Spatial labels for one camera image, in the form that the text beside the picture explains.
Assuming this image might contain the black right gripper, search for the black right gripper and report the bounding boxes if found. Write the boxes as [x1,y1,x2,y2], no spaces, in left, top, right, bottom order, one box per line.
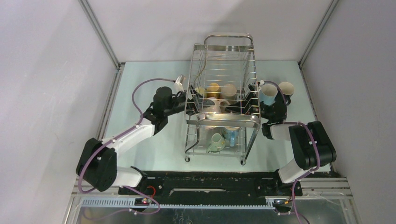
[226,91,272,120]

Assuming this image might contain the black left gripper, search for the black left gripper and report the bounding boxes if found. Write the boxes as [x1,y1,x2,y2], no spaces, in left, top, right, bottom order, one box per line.
[163,85,213,116]

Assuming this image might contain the iridescent pale pink mug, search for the iridescent pale pink mug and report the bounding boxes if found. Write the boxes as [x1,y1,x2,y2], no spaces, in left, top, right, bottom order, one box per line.
[202,98,230,113]

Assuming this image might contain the blue butterfly mug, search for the blue butterfly mug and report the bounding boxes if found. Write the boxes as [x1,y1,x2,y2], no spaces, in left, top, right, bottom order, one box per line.
[223,127,240,147]

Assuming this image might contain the light blue faceted mug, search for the light blue faceted mug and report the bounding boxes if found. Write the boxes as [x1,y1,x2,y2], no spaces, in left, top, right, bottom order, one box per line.
[259,84,278,105]

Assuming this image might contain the black mug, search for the black mug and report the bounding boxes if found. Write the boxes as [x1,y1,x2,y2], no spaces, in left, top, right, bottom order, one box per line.
[279,82,295,105]

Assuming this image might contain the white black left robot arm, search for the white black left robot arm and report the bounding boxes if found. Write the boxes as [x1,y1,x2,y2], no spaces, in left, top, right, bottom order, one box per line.
[76,86,204,194]

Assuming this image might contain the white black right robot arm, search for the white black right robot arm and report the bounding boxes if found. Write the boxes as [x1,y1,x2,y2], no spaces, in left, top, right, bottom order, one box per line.
[226,91,337,195]

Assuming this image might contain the pale yellow faceted mug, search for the pale yellow faceted mug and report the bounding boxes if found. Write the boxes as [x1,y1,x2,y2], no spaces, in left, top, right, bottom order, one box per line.
[195,86,206,98]

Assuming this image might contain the orange yellow mug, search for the orange yellow mug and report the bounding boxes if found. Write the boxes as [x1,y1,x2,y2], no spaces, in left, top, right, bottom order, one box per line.
[206,83,221,99]

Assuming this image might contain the cream seahorse pattern mug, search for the cream seahorse pattern mug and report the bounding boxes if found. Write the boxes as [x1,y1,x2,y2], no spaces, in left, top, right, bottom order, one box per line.
[220,84,238,100]

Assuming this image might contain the green mug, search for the green mug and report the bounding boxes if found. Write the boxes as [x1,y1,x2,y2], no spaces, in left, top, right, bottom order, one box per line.
[206,133,226,153]

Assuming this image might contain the metal wire dish rack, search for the metal wire dish rack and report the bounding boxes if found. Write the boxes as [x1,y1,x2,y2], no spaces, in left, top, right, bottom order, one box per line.
[184,32,261,165]

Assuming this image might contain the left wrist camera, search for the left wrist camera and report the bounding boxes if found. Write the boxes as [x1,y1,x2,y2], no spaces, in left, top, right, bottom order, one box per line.
[174,75,186,92]

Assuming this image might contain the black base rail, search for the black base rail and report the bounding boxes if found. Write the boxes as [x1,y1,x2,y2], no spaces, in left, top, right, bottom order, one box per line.
[135,171,303,206]

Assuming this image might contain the aluminium frame post right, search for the aluminium frame post right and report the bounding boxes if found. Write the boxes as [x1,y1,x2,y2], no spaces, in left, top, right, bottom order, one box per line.
[298,0,340,68]

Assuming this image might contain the aluminium frame post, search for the aluminium frame post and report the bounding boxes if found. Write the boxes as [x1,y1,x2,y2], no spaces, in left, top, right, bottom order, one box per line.
[298,0,340,68]
[78,0,121,70]

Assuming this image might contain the aluminium frame post left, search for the aluminium frame post left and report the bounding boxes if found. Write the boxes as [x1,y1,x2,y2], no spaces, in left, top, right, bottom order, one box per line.
[78,0,121,70]

